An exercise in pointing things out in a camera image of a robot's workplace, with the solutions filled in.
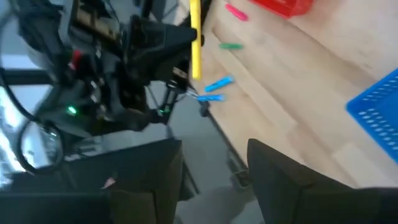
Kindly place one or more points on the blue highlighter marker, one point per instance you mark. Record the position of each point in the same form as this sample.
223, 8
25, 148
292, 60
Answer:
219, 84
211, 98

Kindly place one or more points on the yellow highlighter marker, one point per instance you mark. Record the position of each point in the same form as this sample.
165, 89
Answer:
196, 56

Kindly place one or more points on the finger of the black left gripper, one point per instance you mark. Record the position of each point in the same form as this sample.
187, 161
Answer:
161, 39

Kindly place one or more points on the pink highlighter marker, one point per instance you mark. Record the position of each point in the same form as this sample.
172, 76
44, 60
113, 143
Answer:
236, 12

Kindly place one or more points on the red plastic basket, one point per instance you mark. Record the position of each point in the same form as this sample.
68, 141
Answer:
280, 6

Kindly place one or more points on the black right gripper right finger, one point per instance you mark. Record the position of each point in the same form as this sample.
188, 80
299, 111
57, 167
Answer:
286, 193

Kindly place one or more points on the green highlighter marker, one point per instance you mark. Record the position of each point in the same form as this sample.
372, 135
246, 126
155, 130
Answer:
230, 46

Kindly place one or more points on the blue plastic basket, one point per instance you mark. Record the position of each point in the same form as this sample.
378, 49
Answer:
379, 118

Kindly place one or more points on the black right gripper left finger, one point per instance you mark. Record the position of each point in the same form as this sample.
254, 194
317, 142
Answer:
149, 186

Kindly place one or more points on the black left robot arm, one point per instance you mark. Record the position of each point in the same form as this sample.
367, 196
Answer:
34, 28

